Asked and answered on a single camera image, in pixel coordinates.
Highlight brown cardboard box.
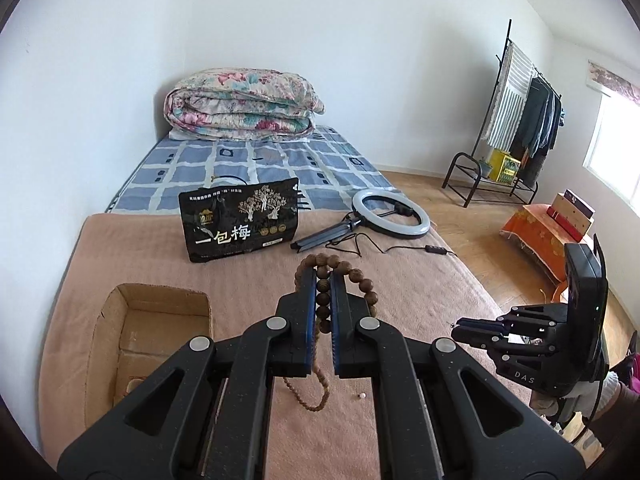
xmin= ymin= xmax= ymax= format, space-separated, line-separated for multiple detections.
xmin=85 ymin=283 xmax=214 ymax=427

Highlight striped hanging cloth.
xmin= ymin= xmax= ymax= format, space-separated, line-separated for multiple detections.
xmin=480 ymin=40 xmax=535 ymax=152

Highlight gloved hand holding gripper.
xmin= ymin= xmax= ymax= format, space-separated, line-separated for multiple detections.
xmin=529 ymin=368 xmax=632 ymax=434

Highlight brown wooden bead necklace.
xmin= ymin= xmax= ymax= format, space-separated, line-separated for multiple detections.
xmin=282 ymin=252 xmax=381 ymax=412

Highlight black folded tripod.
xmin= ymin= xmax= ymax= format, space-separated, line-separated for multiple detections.
xmin=290 ymin=212 xmax=362 ymax=252

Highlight yellow box on rack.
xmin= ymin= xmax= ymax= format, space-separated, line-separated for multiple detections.
xmin=480 ymin=150 xmax=521 ymax=184

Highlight black clothes rack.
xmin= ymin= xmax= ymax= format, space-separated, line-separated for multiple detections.
xmin=442 ymin=34 xmax=564 ymax=207

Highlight hanging dark clothes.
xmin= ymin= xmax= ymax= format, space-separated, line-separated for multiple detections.
xmin=510 ymin=76 xmax=564 ymax=188

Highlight orange covered stool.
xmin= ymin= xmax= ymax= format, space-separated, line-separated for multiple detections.
xmin=500 ymin=204 xmax=592 ymax=283

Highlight white ring light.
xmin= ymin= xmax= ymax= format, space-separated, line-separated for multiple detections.
xmin=352 ymin=188 xmax=432 ymax=238

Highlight red and tan boxes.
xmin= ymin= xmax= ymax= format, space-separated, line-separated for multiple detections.
xmin=547 ymin=188 xmax=594 ymax=242

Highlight black snack bag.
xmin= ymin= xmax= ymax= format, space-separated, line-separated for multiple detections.
xmin=178 ymin=178 xmax=298 ymax=263

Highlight black power cable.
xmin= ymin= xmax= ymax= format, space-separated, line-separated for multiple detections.
xmin=324 ymin=211 xmax=459 ymax=258

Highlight folded floral quilt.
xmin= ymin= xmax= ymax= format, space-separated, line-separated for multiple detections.
xmin=163 ymin=67 xmax=326 ymax=140

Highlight pink blanket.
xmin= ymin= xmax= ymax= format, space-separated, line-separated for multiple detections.
xmin=37 ymin=206 xmax=576 ymax=480

